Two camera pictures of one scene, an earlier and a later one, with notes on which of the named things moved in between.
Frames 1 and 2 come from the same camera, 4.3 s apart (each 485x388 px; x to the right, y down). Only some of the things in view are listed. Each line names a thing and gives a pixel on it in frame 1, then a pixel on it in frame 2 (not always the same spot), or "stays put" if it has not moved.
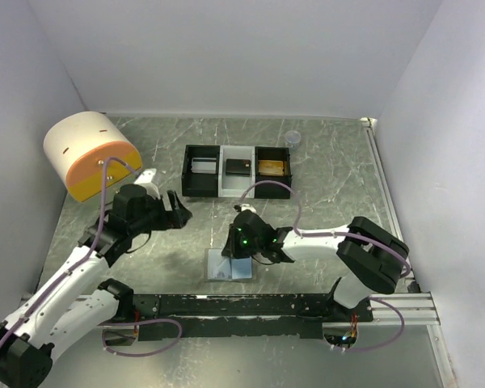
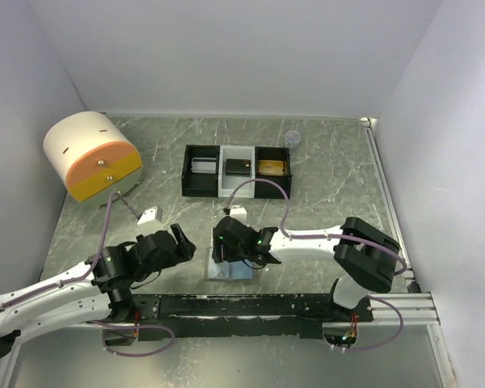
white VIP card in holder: (218, 266) stays put
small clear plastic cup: (293, 138) stays put
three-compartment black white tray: (272, 190) stays put
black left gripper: (179, 213) -> (184, 250)
